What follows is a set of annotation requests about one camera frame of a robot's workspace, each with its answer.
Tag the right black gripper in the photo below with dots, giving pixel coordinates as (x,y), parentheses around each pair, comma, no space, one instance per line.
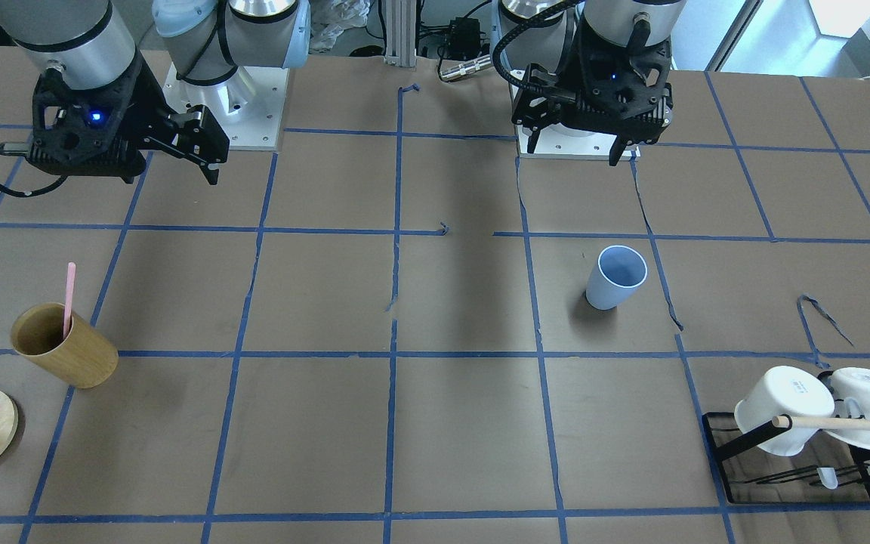
(149,97)

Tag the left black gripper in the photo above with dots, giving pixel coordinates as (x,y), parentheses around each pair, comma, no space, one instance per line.
(581,74)

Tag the light blue plastic cup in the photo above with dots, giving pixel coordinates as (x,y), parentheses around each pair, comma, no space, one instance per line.
(618,272)

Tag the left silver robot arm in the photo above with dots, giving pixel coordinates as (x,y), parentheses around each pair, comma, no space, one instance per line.
(541,32)

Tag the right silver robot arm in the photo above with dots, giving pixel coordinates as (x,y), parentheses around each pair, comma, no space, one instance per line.
(213,45)

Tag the bamboo wooden cup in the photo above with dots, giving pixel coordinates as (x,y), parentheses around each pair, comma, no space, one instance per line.
(79,355)

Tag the black power adapter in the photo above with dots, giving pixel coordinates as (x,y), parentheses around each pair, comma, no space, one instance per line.
(463,41)

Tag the wooden dowel rod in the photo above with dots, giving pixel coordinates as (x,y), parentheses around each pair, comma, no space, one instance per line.
(821,423)

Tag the aluminium frame post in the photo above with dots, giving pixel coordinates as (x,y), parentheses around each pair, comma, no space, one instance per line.
(400,33)

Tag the black wire mug rack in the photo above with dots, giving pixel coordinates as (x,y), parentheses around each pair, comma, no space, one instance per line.
(787,466)

